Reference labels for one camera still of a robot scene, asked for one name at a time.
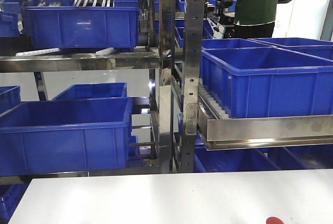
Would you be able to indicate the large blue bin right shelf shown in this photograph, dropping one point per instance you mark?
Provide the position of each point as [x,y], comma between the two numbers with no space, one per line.
[267,82]

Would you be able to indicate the blue bin upper left shelf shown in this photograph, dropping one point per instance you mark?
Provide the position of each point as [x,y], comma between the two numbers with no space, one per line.
[83,27]

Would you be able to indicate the blue bin bottom left corner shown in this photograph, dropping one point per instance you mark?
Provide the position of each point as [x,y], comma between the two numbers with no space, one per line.
[10,198]

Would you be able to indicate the stainless steel shelf rack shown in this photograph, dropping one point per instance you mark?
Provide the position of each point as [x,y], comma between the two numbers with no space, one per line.
[178,110]

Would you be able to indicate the person in green shirt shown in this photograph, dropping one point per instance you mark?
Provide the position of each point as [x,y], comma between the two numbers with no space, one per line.
[254,18]

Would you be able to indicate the blue bin bottom right shelf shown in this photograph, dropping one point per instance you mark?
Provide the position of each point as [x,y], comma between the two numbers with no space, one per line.
[241,160]

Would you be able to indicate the blue bin far left edge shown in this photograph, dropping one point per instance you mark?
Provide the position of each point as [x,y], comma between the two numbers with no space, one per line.
[9,98]

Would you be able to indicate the blue bin lower left rear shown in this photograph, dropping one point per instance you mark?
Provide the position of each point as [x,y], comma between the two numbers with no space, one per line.
[93,91]

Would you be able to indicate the red push button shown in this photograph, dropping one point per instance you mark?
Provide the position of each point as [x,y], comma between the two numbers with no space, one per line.
[274,220]

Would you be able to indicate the blue bin far right rear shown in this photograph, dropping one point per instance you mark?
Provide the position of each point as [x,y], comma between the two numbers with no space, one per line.
[314,47]

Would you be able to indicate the blue bin lower left front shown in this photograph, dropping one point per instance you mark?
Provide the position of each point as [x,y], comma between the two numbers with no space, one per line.
[39,137]

